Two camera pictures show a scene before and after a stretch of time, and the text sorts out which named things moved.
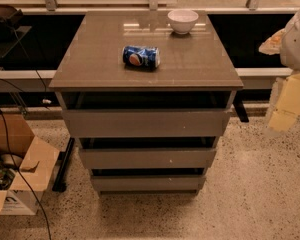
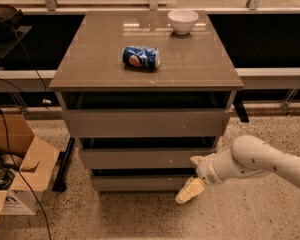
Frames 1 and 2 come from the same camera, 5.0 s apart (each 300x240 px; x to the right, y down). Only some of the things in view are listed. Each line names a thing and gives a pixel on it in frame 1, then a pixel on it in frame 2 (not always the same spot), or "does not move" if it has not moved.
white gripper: (297, 45) -> (206, 169)
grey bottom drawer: (148, 184) does not move
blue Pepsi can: (148, 57) does not move
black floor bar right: (239, 106) does not move
